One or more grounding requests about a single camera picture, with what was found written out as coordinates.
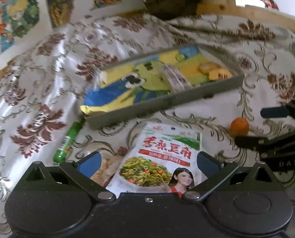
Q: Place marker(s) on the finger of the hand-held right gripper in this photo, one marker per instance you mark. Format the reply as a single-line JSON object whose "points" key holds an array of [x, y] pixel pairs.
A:
{"points": [[251, 141], [273, 112]]}

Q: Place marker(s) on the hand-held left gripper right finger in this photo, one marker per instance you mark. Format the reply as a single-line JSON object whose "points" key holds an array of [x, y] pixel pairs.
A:
{"points": [[206, 164]]}

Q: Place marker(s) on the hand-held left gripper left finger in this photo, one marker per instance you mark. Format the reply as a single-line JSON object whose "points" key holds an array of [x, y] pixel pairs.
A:
{"points": [[91, 163]]}

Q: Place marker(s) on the small orange fruit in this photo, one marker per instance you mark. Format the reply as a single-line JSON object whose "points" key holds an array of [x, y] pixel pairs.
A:
{"points": [[239, 126]]}

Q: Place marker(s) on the white noodle snack packet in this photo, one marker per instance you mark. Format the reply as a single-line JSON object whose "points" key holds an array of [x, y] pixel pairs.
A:
{"points": [[167, 143]]}

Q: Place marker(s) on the grey rectangular tray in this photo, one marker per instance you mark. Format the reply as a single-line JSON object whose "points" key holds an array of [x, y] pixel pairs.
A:
{"points": [[162, 102]]}

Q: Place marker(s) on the beige snack packet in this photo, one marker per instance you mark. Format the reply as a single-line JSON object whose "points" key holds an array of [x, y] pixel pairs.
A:
{"points": [[110, 166]]}

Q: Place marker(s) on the green plastic tube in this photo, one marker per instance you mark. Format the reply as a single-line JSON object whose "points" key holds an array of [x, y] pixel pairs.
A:
{"points": [[68, 138]]}

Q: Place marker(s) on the yellow blue cartoon snack bag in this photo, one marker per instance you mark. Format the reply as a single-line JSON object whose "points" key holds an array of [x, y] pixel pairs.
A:
{"points": [[117, 94]]}

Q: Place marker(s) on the floral satin blanket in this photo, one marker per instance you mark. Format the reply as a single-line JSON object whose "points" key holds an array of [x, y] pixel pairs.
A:
{"points": [[45, 91]]}

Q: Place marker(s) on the small pale wrapped snack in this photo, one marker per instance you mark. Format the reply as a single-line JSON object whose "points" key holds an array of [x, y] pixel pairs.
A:
{"points": [[176, 78]]}

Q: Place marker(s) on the small red object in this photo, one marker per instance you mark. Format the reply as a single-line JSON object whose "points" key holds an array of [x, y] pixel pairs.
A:
{"points": [[271, 4]]}

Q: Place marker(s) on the yellow swirl wall poster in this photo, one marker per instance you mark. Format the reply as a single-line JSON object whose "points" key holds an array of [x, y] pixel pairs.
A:
{"points": [[63, 5]]}

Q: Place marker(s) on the cartoon figures wall poster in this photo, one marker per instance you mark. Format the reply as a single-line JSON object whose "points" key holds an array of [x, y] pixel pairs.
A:
{"points": [[13, 17]]}

